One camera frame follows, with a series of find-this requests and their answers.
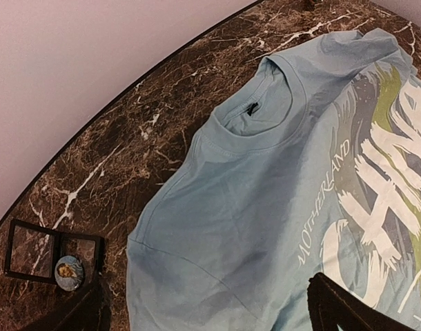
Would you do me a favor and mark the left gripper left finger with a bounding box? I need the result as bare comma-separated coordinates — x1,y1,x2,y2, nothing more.
51,277,110,330

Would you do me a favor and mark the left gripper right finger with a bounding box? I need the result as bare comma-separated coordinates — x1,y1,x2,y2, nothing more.
307,272,410,331

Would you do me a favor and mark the light blue printed t-shirt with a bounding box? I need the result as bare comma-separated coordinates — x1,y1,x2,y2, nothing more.
126,29,421,330

